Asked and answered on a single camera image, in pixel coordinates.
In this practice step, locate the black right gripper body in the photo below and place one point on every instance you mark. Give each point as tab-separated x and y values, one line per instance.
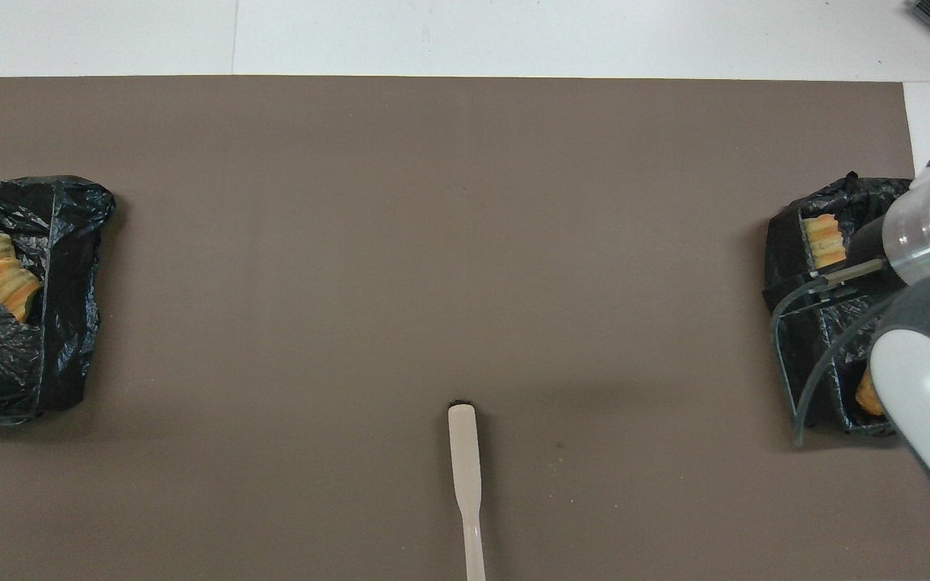
878	252

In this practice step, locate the brown toy nugget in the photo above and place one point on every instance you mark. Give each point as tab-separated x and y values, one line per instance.
867	395

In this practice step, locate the beige brush black bristles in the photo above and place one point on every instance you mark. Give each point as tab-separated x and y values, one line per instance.
465	460

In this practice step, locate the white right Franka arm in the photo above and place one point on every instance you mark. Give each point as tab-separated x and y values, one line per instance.
925	403

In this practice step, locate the black bag lined bin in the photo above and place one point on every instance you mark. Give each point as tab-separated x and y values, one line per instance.
69	282
784	250

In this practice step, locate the brown table mat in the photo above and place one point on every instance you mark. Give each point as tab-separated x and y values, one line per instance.
352	242

